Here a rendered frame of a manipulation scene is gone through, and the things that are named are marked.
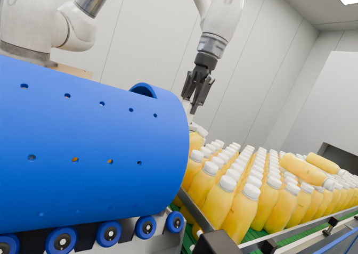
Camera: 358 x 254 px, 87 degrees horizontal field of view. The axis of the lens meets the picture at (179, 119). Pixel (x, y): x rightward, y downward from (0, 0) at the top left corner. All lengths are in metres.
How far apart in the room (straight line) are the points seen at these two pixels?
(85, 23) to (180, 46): 2.50
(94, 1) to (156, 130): 0.82
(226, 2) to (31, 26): 0.68
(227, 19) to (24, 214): 0.62
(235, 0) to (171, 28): 2.72
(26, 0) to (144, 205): 0.79
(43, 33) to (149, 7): 2.48
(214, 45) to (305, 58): 4.96
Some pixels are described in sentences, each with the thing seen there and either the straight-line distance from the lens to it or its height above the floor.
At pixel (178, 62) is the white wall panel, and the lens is 3.39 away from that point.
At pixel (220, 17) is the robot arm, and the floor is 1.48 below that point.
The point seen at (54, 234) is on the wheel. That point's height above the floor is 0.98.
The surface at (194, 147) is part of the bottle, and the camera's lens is 0.63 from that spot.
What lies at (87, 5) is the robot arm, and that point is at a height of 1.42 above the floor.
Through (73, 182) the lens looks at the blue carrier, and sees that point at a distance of 0.28.
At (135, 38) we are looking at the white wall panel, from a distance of 3.18.
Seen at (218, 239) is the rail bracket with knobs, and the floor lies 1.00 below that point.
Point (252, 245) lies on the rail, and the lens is 0.55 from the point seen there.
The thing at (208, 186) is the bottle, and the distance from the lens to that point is 0.54.
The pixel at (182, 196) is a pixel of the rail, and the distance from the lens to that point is 0.58.
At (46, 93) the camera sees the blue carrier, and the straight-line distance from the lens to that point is 0.27.
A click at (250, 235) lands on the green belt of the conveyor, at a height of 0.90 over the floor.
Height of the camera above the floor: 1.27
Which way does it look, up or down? 11 degrees down
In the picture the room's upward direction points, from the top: 21 degrees clockwise
